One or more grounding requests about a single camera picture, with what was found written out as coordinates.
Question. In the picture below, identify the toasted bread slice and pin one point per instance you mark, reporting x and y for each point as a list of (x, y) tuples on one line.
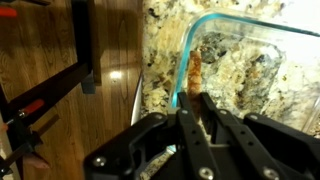
[(194, 76)]

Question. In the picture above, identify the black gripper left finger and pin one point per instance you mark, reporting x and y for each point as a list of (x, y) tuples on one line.
[(195, 143)]

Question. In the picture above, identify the square clear glass dish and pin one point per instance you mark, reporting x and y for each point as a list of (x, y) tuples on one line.
[(240, 66)]

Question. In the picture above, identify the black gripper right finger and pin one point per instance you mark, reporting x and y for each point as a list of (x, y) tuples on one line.
[(233, 133)]

